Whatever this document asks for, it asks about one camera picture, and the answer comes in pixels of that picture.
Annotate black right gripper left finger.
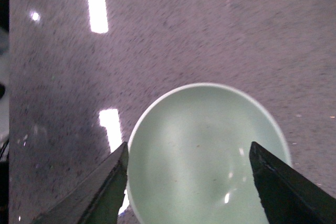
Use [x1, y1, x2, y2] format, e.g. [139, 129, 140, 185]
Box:
[33, 142, 129, 223]

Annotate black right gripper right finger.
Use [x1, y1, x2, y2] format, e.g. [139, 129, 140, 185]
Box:
[249, 142, 335, 223]

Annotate green bowl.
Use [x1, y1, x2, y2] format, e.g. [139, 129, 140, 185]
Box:
[127, 83, 291, 223]

